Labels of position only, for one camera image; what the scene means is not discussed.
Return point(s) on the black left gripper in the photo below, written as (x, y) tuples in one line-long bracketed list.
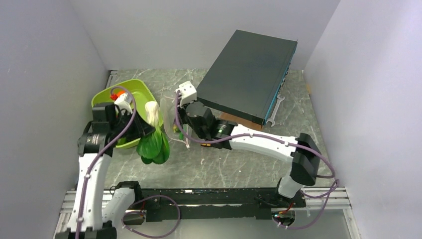
[(141, 127)]

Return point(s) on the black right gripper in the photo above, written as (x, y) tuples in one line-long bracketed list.
[(181, 111)]

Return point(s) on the white green toy bok choy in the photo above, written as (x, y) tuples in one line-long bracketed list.
[(153, 148)]

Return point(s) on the clear pink zip top bag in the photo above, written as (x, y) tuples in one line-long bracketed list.
[(168, 115)]

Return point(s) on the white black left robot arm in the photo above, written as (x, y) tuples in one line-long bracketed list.
[(89, 217)]

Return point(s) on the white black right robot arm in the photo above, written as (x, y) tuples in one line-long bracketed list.
[(300, 152)]

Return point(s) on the brown wooden board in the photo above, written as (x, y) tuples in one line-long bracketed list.
[(238, 120)]

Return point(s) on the lime green plastic basket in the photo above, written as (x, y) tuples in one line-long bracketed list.
[(142, 95)]

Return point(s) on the orange toy fruit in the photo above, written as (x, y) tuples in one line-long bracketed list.
[(113, 97)]

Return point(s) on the dark rack server box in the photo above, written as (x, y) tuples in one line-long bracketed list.
[(245, 78)]

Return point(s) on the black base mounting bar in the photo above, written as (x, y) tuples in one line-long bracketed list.
[(214, 203)]

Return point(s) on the silver open end wrench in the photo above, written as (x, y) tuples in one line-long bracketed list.
[(271, 120)]

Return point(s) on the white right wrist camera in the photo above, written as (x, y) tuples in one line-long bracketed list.
[(186, 93)]

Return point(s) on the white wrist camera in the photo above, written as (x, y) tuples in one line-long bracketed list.
[(186, 93), (123, 101)]

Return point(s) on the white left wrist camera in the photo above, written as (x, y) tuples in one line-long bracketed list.
[(123, 101)]

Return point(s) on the aluminium frame rail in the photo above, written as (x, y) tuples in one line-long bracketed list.
[(333, 197)]

